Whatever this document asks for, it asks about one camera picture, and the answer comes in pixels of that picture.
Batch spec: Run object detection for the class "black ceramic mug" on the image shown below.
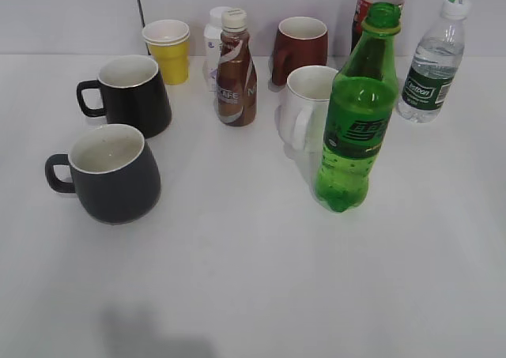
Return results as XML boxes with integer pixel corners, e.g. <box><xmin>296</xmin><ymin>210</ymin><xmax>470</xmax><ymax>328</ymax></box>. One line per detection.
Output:
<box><xmin>76</xmin><ymin>55</ymin><xmax>172</xmax><ymax>138</ymax></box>

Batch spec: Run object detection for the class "black cable on wall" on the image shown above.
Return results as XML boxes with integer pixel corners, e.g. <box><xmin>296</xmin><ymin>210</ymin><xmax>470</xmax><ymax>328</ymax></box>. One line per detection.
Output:
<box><xmin>132</xmin><ymin>0</ymin><xmax>146</xmax><ymax>29</ymax></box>

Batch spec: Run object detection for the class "clear water bottle green label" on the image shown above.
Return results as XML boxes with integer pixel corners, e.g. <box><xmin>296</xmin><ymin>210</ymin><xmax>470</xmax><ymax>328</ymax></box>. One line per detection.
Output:
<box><xmin>396</xmin><ymin>0</ymin><xmax>471</xmax><ymax>123</ymax></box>

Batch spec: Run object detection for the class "green soda bottle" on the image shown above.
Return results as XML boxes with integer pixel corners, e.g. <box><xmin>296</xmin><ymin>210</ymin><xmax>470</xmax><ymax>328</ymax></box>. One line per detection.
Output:
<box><xmin>314</xmin><ymin>2</ymin><xmax>401</xmax><ymax>213</ymax></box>

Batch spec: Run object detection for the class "white milk bottle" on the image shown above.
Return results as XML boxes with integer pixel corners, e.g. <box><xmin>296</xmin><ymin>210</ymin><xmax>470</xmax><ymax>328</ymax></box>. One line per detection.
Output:
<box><xmin>203</xmin><ymin>6</ymin><xmax>232</xmax><ymax>92</ymax></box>

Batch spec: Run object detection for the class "brown Nescafe coffee bottle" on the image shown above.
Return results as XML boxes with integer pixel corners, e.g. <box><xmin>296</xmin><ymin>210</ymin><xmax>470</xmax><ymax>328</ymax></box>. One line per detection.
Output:
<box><xmin>217</xmin><ymin>8</ymin><xmax>257</xmax><ymax>127</ymax></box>

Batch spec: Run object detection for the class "dark red ceramic mug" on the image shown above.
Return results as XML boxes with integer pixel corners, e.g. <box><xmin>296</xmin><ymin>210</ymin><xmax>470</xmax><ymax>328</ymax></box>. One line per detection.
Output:
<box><xmin>271</xmin><ymin>17</ymin><xmax>328</xmax><ymax>86</ymax></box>

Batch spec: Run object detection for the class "dark cola bottle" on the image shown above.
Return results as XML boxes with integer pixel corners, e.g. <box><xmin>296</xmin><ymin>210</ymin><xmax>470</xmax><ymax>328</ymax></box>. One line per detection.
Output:
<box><xmin>350</xmin><ymin>0</ymin><xmax>406</xmax><ymax>55</ymax></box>

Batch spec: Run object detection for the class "white ceramic mug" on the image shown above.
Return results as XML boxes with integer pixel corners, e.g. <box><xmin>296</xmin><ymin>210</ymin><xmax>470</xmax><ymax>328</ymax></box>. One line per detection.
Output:
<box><xmin>278</xmin><ymin>65</ymin><xmax>338</xmax><ymax>153</ymax></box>

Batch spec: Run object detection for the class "dark grey ceramic mug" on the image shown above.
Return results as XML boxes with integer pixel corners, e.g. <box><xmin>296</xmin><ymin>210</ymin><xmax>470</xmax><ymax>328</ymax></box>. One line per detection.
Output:
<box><xmin>44</xmin><ymin>124</ymin><xmax>161</xmax><ymax>224</ymax></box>

